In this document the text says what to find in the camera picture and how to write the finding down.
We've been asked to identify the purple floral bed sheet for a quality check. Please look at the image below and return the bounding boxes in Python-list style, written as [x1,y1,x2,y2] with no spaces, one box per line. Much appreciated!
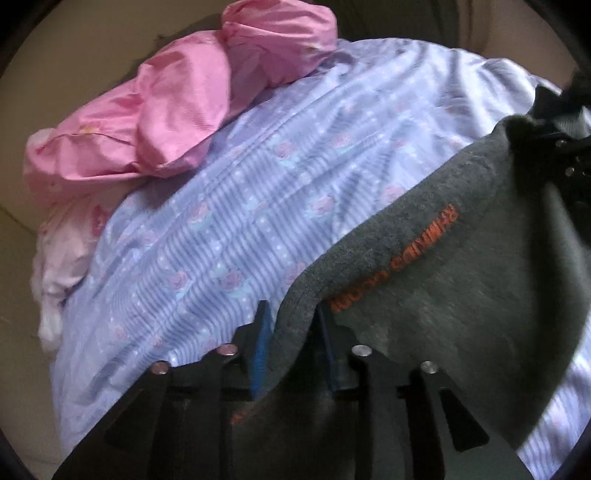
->
[48,37,591,472]

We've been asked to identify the pale pink blanket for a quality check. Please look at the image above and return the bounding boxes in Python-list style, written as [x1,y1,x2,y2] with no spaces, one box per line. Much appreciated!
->
[28,196,112,354]

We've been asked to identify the grey pants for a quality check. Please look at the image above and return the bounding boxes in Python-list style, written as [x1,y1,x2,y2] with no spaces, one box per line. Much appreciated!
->
[222,113,591,480]

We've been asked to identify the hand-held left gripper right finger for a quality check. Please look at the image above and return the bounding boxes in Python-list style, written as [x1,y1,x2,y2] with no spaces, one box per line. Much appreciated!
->
[318,307,532,480]

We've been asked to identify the green curtain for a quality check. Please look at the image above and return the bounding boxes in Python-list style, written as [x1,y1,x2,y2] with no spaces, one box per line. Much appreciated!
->
[339,0,490,51]

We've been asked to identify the pink crumpled garment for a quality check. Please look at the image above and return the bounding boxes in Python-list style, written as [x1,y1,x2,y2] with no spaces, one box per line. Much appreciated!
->
[23,37,236,185]

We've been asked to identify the pink pillow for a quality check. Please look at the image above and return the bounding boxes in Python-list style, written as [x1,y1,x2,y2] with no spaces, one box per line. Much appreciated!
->
[221,0,339,89]

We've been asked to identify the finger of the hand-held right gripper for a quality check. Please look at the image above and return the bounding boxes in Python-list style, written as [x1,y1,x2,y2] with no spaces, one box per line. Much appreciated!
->
[531,69,591,217]

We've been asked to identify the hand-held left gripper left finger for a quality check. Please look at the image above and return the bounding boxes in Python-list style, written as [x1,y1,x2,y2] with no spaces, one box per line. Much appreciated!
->
[51,300,271,480]

